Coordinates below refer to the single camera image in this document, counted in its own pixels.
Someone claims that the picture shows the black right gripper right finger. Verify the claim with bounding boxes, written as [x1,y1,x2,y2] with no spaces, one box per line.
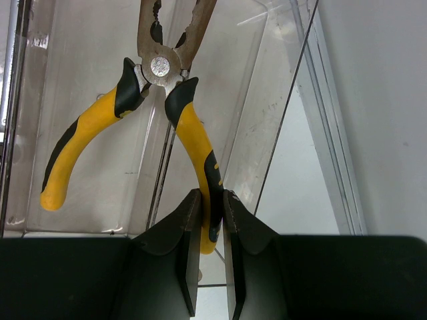
[223,190,286,319]

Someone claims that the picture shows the clear plastic tray left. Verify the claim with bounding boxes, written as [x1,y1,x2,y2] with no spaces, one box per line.
[1,1,32,237]

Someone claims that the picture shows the clear plastic tray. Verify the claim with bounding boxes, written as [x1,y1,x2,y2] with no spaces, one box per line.
[1,1,32,237]
[0,0,320,289]

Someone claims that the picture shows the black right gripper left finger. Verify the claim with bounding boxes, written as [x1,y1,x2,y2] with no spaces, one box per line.
[126,189,201,317]

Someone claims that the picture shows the large chrome ratchet wrench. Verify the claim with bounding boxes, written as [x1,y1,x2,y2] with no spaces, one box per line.
[1,0,21,146]

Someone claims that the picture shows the clear plastic tray right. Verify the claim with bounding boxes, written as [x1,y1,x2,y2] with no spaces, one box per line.
[0,0,320,289]

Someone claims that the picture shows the yellow long-nose pliers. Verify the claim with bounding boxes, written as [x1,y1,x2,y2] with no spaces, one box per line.
[39,0,224,255]

